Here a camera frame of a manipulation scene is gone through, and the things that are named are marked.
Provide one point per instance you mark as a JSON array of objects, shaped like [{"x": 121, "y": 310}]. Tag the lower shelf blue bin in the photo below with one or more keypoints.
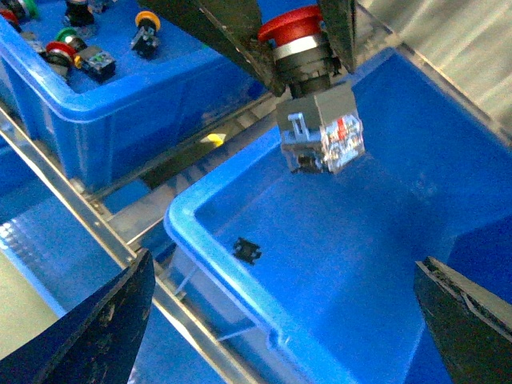
[{"x": 54, "y": 251}]

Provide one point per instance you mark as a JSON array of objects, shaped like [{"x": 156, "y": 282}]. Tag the green button front left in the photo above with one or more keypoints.
[{"x": 22, "y": 9}]

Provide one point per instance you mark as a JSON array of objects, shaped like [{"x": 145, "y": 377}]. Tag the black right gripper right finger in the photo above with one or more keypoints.
[{"x": 470, "y": 326}]

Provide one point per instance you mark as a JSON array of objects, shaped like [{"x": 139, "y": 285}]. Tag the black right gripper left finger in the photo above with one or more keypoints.
[{"x": 97, "y": 341}]

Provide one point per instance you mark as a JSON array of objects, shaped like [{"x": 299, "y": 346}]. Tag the green button lying centre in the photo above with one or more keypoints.
[{"x": 92, "y": 60}]

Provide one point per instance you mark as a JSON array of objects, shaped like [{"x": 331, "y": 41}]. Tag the red button front hidden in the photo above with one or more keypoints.
[{"x": 60, "y": 58}]

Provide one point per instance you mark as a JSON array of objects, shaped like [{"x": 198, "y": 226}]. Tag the blue bin with buttons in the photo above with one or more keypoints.
[{"x": 100, "y": 132}]

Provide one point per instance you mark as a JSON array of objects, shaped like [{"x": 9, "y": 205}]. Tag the small black part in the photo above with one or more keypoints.
[{"x": 246, "y": 251}]

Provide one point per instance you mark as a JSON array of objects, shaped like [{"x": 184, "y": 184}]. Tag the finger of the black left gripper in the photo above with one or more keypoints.
[
  {"x": 340, "y": 17},
  {"x": 228, "y": 27}
]

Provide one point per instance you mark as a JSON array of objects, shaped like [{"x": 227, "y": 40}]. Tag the blue target bin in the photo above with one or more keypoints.
[{"x": 331, "y": 299}]

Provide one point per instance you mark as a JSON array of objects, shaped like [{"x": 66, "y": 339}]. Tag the metal shelf front rail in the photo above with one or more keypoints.
[{"x": 192, "y": 331}]

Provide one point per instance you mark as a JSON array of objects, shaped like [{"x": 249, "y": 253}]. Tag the red button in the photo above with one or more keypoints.
[{"x": 319, "y": 125}]

